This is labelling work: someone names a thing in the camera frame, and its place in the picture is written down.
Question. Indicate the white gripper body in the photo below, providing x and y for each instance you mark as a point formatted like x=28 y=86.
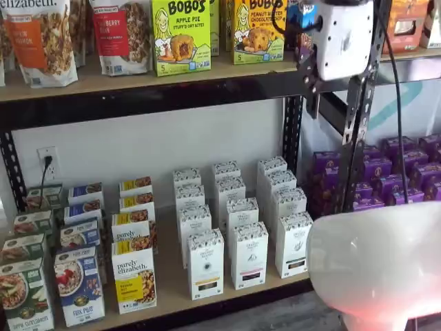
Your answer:
x=344 y=38

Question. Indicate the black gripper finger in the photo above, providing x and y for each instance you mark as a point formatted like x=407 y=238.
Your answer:
x=312 y=100
x=306 y=51

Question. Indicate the white box green strip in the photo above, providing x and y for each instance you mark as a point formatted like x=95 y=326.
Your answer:
x=294 y=248

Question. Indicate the blue snack box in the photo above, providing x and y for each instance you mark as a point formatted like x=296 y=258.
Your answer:
x=298 y=15

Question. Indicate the yellow bobos peanut butter box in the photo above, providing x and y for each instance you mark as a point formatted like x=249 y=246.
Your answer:
x=260 y=31
x=230 y=24

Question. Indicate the orange snack box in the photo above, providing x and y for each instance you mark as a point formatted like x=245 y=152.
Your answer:
x=404 y=27

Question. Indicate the purple snack box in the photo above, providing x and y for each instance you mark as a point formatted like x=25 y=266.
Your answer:
x=430 y=142
x=429 y=172
x=371 y=152
x=324 y=191
x=392 y=182
x=433 y=190
x=415 y=158
x=399 y=145
x=327 y=163
x=396 y=197
x=368 y=204
x=364 y=190
x=377 y=168

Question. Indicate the white organic pantry box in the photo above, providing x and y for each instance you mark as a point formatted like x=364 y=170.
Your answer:
x=230 y=188
x=225 y=169
x=272 y=165
x=194 y=217
x=186 y=176
x=280 y=179
x=289 y=200
x=242 y=208
x=189 y=194

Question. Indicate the white snack box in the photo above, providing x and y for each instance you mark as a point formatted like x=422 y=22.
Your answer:
x=432 y=24

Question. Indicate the green bobos apple pie box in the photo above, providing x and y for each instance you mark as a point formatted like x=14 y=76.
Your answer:
x=215 y=27
x=181 y=38

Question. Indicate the white box pink strip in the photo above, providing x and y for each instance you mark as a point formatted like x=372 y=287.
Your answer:
x=249 y=258

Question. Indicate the wooden shelf board with bags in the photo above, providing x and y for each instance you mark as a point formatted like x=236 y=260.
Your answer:
x=138 y=81

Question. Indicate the yellow purely elizabeth box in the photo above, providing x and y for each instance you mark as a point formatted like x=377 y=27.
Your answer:
x=132 y=279
x=129 y=224
x=135 y=185
x=136 y=201

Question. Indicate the white box yellow strip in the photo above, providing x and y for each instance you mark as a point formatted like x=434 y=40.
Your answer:
x=206 y=269

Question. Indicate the blue flax plus oatmeal box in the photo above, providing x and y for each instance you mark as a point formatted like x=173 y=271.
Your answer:
x=82 y=211
x=85 y=193
x=79 y=289
x=79 y=234

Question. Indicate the wooden shelf board with boxes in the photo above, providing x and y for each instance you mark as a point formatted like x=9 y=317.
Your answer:
x=172 y=303

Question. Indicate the green apple cinnamon oatmeal box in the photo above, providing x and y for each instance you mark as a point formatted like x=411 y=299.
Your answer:
x=24 y=296
x=22 y=248
x=44 y=197
x=32 y=223

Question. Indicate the red label granola bag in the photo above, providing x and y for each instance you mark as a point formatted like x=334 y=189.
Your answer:
x=120 y=34

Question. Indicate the orange label granola bag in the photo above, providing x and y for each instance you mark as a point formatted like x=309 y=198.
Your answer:
x=38 y=38

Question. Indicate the black metal shelf frame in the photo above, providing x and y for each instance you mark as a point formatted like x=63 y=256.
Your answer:
x=155 y=103

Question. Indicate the white wall outlet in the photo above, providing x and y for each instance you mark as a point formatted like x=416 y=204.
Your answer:
x=48 y=151

